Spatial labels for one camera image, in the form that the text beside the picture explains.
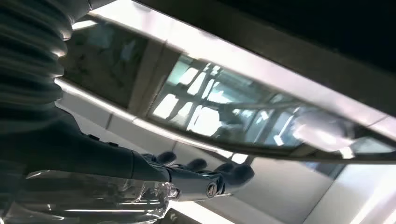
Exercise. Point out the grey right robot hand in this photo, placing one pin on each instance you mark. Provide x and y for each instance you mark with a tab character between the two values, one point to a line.
77	154

